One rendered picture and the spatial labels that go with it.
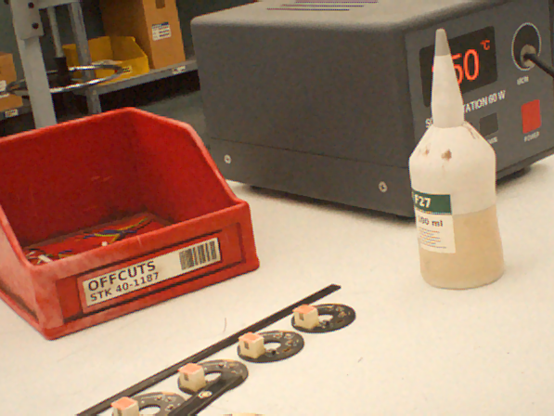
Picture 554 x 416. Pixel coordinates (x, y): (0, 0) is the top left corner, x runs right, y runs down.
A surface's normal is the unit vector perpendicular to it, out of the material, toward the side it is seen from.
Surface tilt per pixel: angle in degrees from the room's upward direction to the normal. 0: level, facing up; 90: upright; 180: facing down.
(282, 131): 90
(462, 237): 90
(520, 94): 90
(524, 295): 0
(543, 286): 0
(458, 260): 90
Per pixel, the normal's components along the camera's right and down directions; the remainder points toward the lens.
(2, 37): 0.62, 0.16
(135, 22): -0.73, 0.32
